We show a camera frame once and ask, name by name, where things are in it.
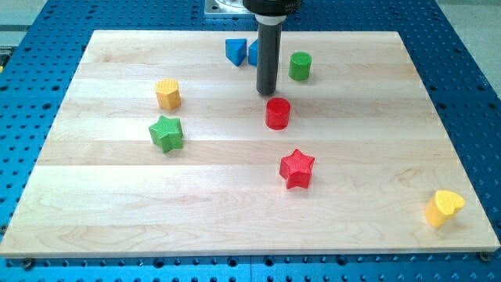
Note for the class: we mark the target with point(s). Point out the yellow hexagon block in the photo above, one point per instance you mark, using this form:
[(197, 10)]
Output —
[(167, 92)]

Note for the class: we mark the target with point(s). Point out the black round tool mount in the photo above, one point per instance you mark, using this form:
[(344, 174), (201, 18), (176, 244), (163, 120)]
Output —
[(272, 11)]

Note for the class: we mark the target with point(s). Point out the blue block behind rod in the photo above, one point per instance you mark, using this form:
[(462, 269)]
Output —
[(253, 53)]

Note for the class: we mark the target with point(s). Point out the green star block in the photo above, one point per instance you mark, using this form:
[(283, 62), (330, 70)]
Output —
[(167, 133)]

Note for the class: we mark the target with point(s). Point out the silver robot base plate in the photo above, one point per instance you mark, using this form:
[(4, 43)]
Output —
[(225, 7)]

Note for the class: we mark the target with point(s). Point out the light wooden board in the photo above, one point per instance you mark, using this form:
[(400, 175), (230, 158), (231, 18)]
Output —
[(102, 188)]

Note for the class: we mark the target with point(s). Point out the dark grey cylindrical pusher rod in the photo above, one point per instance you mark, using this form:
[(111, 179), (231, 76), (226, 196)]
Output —
[(268, 58)]

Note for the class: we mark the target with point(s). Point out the yellow heart block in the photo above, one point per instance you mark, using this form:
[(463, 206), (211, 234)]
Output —
[(442, 206)]

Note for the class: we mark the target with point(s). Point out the green cylinder block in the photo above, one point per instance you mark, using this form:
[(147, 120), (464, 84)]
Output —
[(300, 65)]

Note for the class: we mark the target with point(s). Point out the red cylinder block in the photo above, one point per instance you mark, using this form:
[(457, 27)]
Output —
[(277, 113)]

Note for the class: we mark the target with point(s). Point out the red star block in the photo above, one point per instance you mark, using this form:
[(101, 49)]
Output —
[(296, 169)]

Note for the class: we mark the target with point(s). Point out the blue triangle block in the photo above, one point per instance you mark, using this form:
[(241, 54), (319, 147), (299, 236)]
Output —
[(236, 50)]

